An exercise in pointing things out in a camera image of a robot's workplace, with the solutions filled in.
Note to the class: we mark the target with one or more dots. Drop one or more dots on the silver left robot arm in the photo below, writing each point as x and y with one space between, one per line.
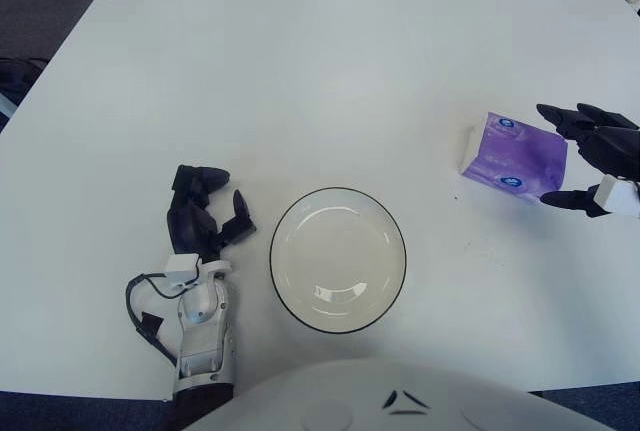
205 341

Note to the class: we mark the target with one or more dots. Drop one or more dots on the black bag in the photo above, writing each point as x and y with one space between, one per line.
17 76

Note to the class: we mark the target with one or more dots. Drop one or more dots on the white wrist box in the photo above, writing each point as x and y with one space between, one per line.
617 196
180 263

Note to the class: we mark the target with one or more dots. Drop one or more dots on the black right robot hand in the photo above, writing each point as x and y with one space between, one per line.
615 151

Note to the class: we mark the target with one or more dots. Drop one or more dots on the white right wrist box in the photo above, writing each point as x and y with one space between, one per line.
617 196

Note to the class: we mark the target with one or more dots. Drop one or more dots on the purple tissue paper pack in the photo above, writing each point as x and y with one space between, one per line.
520 156

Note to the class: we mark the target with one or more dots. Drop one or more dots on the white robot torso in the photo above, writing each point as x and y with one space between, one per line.
400 401

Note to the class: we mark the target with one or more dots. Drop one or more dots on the white plate black rim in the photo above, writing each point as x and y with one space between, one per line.
337 256

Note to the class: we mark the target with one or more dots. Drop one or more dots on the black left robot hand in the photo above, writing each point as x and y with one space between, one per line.
187 226

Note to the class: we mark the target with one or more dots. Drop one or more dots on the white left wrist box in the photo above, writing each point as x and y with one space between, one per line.
180 263

